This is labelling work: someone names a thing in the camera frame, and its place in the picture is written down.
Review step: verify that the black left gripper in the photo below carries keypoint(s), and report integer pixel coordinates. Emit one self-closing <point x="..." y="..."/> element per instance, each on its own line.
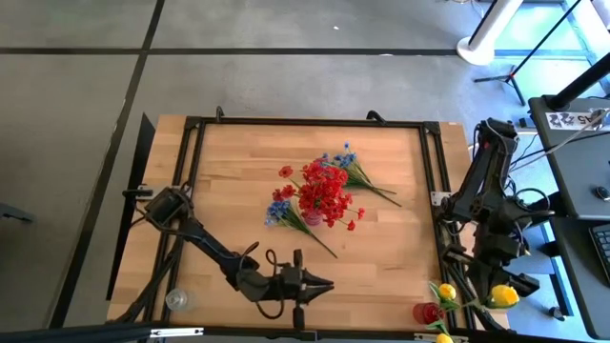
<point x="290" y="286"/>

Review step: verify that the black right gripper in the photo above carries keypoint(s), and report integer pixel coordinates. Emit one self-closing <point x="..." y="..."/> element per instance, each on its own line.
<point x="505" y="257"/>

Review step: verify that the yellow tulip flower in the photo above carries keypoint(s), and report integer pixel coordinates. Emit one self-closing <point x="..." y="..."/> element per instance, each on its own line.
<point x="504" y="295"/>
<point x="447" y="291"/>
<point x="444" y="338"/>

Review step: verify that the pink ribbed glass vase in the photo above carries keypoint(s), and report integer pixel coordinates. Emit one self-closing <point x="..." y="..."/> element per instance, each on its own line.
<point x="313" y="219"/>

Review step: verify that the red small-blossom flower sprig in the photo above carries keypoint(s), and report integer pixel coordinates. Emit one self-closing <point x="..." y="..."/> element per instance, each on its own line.
<point x="329" y="205"/>
<point x="324" y="181"/>

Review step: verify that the green plant stems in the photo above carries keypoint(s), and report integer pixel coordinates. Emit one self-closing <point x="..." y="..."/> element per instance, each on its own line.
<point x="278" y="209"/>

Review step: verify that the blue flower bunch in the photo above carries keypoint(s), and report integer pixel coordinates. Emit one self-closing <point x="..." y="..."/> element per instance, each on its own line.
<point x="345" y="159"/>

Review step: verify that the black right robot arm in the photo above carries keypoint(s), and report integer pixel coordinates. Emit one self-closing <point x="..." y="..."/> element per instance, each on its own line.
<point x="481" y="181"/>

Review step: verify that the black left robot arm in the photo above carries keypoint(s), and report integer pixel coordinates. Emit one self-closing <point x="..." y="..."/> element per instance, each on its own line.
<point x="209" y="243"/>

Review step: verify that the dark red glass vase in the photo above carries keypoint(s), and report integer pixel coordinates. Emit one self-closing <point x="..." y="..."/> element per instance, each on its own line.
<point x="425" y="313"/>

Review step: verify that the clear glass vase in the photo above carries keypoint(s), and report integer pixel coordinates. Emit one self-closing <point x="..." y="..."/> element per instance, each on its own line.
<point x="177" y="300"/>

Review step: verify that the black caster wheel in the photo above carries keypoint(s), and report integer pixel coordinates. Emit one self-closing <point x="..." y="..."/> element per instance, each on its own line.
<point x="556" y="313"/>

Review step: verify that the black keyboard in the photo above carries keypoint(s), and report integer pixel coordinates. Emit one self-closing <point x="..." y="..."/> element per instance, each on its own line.
<point x="603" y="252"/>

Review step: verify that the red poppy flower bunch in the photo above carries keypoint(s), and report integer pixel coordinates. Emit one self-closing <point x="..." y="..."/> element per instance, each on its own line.
<point x="286" y="171"/>

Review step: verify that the black desk knob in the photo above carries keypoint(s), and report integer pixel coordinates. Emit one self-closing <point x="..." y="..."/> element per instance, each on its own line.
<point x="603" y="192"/>

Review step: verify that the black desk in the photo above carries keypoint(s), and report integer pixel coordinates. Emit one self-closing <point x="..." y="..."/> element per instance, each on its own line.
<point x="576" y="167"/>

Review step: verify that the small dark floor box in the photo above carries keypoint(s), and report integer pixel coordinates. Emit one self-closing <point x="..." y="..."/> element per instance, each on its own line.
<point x="526" y="122"/>

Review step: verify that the white marker label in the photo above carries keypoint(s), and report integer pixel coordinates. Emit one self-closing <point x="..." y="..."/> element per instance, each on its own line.
<point x="572" y="120"/>

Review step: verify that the black table clamp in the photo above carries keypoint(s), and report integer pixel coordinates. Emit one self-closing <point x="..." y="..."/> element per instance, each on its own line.
<point x="219" y="114"/>
<point x="376" y="116"/>

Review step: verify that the black pole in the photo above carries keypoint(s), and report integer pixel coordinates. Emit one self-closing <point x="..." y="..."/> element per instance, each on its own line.
<point x="581" y="83"/>

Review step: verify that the black tripod stand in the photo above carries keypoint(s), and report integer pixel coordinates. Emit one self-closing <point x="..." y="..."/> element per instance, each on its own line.
<point x="512" y="74"/>

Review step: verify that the black beam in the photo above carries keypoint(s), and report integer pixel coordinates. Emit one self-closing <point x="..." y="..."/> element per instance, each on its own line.
<point x="71" y="335"/>

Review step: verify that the white round pillar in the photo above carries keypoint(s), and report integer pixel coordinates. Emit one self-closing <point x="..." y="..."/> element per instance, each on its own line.
<point x="491" y="33"/>

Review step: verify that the grey floor object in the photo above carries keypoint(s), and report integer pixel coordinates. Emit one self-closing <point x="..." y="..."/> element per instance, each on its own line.
<point x="14" y="213"/>

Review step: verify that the silver mounting bracket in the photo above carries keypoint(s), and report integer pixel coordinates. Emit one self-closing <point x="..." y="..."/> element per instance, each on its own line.
<point x="438" y="197"/>

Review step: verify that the silver aluminium rail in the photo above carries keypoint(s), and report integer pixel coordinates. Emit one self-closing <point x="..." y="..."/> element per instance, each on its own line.
<point x="176" y="332"/>

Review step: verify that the black aluminium table frame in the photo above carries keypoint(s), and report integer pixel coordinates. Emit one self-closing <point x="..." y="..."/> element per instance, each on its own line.
<point x="310" y="122"/>

